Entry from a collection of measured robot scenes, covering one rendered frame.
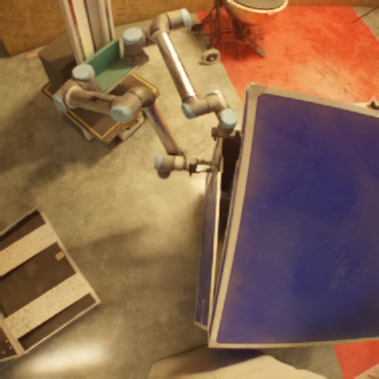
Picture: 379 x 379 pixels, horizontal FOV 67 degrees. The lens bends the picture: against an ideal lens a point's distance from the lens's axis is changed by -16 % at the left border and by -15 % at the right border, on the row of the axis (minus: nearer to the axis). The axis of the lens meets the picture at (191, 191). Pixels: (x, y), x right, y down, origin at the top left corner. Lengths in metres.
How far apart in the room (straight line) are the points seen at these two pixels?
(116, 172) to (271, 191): 1.88
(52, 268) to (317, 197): 2.15
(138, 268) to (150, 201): 0.57
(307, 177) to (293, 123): 0.21
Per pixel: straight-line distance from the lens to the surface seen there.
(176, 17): 1.91
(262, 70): 3.68
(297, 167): 1.23
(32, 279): 2.84
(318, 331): 1.70
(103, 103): 1.85
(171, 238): 2.69
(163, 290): 2.63
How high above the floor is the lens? 2.63
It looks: 69 degrees down
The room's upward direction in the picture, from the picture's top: 12 degrees clockwise
